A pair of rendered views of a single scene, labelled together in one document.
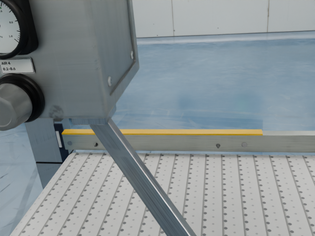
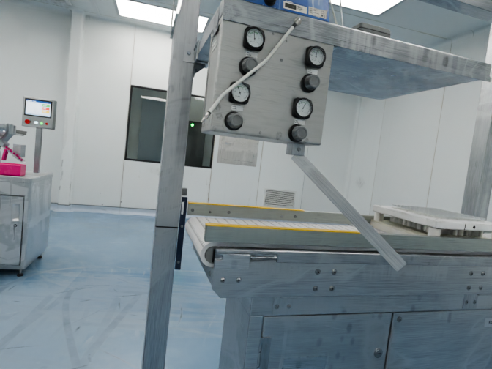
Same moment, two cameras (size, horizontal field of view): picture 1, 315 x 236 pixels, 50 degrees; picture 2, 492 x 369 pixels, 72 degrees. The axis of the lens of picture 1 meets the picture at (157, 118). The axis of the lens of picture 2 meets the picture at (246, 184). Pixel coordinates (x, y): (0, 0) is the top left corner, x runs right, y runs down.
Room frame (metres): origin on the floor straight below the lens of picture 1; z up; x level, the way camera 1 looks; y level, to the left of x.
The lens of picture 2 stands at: (-0.32, 0.47, 1.08)
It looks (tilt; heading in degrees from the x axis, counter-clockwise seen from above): 4 degrees down; 331
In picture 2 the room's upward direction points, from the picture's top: 6 degrees clockwise
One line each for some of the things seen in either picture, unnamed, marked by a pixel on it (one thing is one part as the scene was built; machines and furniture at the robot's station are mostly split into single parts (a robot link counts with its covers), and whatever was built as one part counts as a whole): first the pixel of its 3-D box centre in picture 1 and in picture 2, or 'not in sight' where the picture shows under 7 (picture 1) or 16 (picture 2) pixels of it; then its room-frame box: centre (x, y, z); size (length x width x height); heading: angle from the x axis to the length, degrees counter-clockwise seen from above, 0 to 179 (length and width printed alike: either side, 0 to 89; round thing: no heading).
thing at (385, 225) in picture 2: not in sight; (432, 233); (0.27, -0.48, 0.92); 0.24 x 0.24 x 0.02; 78
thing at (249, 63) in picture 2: not in sight; (250, 62); (0.22, 0.19, 1.24); 0.03 x 0.02 x 0.04; 79
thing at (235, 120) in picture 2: not in sight; (235, 117); (0.22, 0.21, 1.15); 0.03 x 0.02 x 0.04; 79
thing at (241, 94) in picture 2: not in sight; (239, 92); (0.22, 0.21, 1.19); 0.04 x 0.01 x 0.04; 79
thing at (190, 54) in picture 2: not in sight; (191, 50); (0.53, 0.20, 1.33); 0.05 x 0.03 x 0.04; 169
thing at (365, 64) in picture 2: not in sight; (326, 66); (0.36, -0.09, 1.33); 0.62 x 0.38 x 0.04; 79
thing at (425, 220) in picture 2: not in sight; (435, 217); (0.27, -0.48, 0.97); 0.25 x 0.24 x 0.02; 168
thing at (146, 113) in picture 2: not in sight; (172, 128); (5.13, -1.05, 1.43); 1.38 x 0.01 x 1.16; 77
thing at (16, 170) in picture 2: not in sight; (11, 169); (2.73, 0.80, 0.80); 0.16 x 0.12 x 0.09; 77
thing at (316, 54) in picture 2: not in sight; (315, 56); (0.20, 0.07, 1.28); 0.04 x 0.01 x 0.04; 79
